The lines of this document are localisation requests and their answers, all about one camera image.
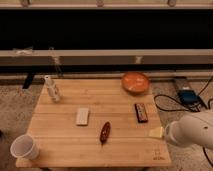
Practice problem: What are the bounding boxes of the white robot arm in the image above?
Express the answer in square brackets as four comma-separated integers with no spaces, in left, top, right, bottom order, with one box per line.
[164,110,213,150]

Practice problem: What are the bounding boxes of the yellow cheese wedge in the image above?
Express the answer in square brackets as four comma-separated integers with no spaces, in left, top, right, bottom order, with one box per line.
[149,127,164,138]

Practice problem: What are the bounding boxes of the white paper cup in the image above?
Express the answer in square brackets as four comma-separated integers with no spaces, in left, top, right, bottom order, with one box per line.
[10,135,39,160]

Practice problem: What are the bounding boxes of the wooden table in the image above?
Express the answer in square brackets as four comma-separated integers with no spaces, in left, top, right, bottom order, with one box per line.
[16,79,171,168]

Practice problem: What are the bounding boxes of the small white bottle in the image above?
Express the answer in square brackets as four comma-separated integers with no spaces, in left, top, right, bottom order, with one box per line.
[44,75,60,102]

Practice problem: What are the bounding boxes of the black cable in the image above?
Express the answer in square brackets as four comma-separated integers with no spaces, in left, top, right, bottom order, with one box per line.
[153,76,213,168]

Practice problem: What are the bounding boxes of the blue power adapter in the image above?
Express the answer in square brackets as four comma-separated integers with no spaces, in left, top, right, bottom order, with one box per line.
[178,90,198,105]

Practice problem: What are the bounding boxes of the white rectangular sponge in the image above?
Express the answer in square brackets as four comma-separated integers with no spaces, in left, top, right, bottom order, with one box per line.
[76,108,89,126]

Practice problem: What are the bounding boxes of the orange plate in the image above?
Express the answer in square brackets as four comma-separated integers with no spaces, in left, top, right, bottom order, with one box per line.
[121,72,150,94]

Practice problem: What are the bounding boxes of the dark red pepper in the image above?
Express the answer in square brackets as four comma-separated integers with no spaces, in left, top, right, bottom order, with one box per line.
[99,122,111,144]

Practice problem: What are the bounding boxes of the dark rectangular box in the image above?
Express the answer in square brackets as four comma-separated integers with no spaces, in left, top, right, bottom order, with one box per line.
[134,103,148,123]

